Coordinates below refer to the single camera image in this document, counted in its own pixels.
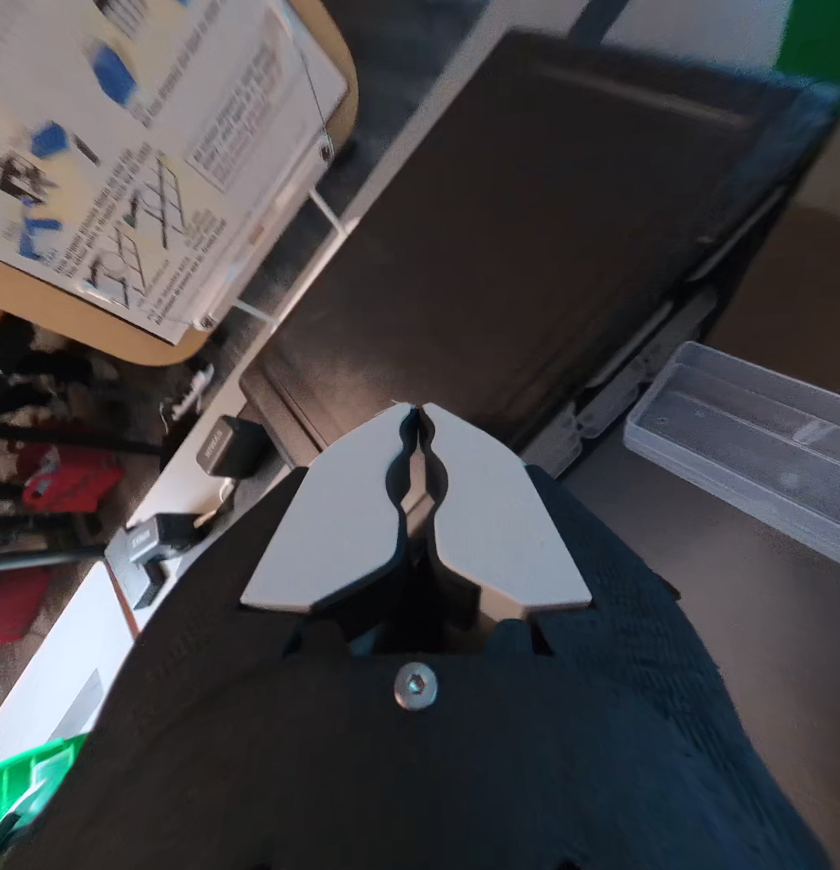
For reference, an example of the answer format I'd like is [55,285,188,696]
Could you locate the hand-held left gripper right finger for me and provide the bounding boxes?
[420,402,593,623]

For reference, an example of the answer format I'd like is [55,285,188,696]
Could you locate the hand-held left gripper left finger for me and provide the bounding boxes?
[239,402,422,614]

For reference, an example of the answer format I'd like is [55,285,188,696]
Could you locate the clear plastic drawer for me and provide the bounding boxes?
[622,341,840,573]

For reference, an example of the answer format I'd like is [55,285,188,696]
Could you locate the black case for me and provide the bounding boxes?
[239,30,840,478]

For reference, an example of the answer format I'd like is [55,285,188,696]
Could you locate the black power adapter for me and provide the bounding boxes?
[195,415,270,478]
[121,511,213,611]

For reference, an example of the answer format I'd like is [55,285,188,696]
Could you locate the red object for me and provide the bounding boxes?
[20,443,123,512]
[0,570,55,648]

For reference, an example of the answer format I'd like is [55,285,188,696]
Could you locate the printed instruction sheet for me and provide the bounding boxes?
[0,0,350,348]

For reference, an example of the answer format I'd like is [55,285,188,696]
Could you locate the white cable plug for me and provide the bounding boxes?
[163,366,215,421]

